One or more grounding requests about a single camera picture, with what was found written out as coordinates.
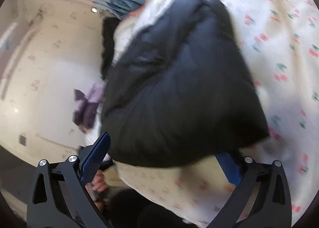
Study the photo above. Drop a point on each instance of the wall night light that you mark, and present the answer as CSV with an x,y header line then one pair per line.
x,y
94,9

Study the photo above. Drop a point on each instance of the black garment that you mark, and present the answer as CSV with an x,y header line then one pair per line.
x,y
108,41

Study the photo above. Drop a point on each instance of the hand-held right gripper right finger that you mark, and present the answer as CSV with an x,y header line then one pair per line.
x,y
228,168

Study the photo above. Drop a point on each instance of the black puffer jacket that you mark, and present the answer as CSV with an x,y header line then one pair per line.
x,y
174,81

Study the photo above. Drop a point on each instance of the cherry print bed sheet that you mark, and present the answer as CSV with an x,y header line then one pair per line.
x,y
274,6

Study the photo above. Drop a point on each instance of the wall outlet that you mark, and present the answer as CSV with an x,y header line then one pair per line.
x,y
22,140

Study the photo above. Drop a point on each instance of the purple jacket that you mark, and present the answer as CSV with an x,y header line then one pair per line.
x,y
87,108

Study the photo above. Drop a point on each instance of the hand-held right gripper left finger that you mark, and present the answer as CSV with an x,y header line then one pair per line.
x,y
96,158

